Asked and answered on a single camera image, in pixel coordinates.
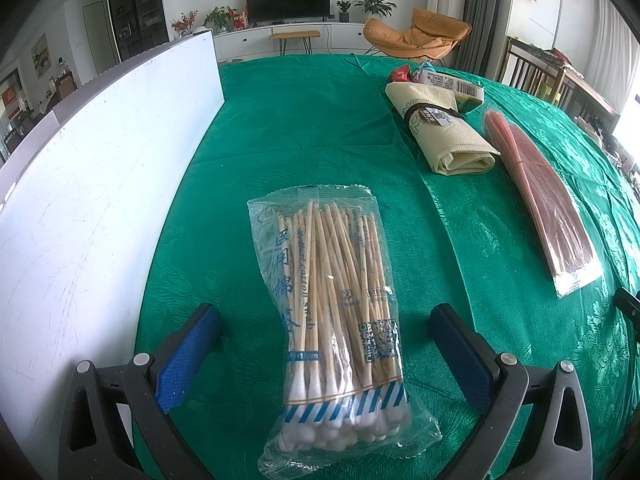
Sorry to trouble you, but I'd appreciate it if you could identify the pink plastic bag bundle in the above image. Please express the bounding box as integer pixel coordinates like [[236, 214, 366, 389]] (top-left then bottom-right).
[[484, 110, 602, 298]]

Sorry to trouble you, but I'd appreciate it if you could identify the cotton swab bag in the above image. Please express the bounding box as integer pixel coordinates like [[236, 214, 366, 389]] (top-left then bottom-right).
[[247, 185, 442, 479]]

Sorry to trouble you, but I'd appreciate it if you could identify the beige cloth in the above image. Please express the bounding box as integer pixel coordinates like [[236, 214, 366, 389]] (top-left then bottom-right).
[[385, 81, 500, 176]]

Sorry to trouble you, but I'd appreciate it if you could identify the red teal packaged item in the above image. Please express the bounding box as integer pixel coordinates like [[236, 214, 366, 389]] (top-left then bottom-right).
[[388, 60, 485, 113]]

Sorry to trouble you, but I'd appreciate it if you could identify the green tablecloth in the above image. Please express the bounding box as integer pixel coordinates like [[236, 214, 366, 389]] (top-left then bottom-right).
[[136, 54, 639, 479]]

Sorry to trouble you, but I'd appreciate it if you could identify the wooden dining chair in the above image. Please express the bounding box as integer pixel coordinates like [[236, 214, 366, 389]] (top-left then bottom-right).
[[498, 37, 565, 104]]

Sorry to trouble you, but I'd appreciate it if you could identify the red flower plant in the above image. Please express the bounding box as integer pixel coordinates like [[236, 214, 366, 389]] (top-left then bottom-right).
[[171, 10, 198, 38]]

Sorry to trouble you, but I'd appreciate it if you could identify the orange lounge chair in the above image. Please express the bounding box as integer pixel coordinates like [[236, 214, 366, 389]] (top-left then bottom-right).
[[362, 8, 472, 61]]

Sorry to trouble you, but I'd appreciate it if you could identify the dark bookshelf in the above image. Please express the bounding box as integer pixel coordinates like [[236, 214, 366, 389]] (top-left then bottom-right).
[[107, 0, 168, 61]]

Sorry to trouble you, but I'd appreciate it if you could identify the wooden bench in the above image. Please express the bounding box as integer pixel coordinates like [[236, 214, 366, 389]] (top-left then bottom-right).
[[269, 30, 321, 55]]

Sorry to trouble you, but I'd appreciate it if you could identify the white tv cabinet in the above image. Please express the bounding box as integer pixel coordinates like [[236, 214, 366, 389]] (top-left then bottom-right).
[[214, 22, 371, 63]]

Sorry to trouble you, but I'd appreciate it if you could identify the grey curtain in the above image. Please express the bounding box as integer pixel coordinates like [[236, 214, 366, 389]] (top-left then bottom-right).
[[454, 0, 511, 79]]

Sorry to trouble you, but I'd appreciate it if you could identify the potted green plant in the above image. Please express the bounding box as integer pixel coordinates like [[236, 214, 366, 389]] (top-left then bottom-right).
[[352, 0, 397, 18]]

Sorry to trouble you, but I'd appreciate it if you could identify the small potted plant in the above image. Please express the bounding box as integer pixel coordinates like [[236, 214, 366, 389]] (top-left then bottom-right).
[[336, 0, 352, 23]]

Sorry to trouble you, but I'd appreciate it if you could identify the black television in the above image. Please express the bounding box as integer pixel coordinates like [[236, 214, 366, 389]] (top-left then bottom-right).
[[246, 0, 330, 24]]

